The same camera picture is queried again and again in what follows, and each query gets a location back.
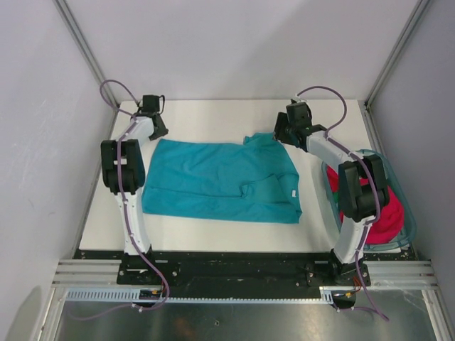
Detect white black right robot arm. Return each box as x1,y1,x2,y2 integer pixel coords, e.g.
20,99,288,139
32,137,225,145
273,100,390,285

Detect aluminium frame rail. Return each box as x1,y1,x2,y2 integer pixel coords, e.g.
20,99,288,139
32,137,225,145
52,259,120,288

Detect white slotted cable duct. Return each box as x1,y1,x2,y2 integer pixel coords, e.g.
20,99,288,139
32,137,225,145
65,286,355,304

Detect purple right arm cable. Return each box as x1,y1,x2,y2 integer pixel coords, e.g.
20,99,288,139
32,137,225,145
296,85,390,322

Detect teal t-shirt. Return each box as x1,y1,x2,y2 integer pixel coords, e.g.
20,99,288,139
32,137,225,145
141,133,302,224

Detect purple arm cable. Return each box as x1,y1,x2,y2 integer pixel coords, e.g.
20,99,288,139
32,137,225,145
99,79,171,320
296,85,390,322

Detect clear blue plastic bin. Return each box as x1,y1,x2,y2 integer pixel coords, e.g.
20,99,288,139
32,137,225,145
321,149,417,253

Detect left aluminium corner post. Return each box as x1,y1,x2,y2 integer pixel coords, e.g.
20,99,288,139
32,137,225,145
53,0,106,85

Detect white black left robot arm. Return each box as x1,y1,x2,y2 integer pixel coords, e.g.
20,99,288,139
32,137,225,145
100,94,168,256

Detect magenta red t-shirt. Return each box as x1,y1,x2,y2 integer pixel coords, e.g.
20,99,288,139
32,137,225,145
324,166,405,245

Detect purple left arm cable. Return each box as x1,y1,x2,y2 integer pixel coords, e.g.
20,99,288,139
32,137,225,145
99,79,171,320

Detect aluminium corner post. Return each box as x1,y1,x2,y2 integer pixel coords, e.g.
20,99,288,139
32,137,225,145
364,0,433,107
53,0,106,85

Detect right aluminium corner post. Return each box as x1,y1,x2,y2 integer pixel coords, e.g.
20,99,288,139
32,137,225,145
364,0,433,107

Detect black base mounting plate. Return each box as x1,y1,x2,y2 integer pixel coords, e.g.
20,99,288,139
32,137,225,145
117,250,373,299

